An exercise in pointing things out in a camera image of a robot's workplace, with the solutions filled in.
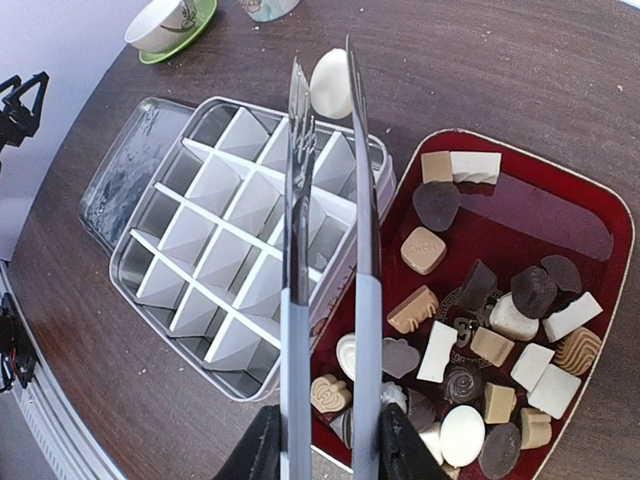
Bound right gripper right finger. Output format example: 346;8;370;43
378;403;449;480

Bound front aluminium rail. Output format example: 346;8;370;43
1;261;125;479

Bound white bowl on saucer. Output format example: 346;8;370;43
124;0;197;53

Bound dark shell chocolate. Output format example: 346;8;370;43
412;182;461;232

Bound lilac bunny tin lid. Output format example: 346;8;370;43
79;97;195;253

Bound white oval chocolate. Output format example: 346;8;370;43
310;48;352;120
440;405;485;467

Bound white metal tongs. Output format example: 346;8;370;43
279;40;382;479

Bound white oval chocolate in tray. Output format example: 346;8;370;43
440;405;485;467

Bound tall floral mug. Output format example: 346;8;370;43
238;0;299;23

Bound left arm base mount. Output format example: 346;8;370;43
1;292;37;392

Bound red chocolate tray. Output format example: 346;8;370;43
310;128;636;480

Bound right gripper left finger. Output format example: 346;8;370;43
213;405;281;480

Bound tan sweet chocolate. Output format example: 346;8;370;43
400;226;447;275

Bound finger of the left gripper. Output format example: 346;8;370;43
0;71;49;148

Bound green saucer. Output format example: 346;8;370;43
138;0;218;65

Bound lilac tin box with dividers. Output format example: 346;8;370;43
108;95;397;403

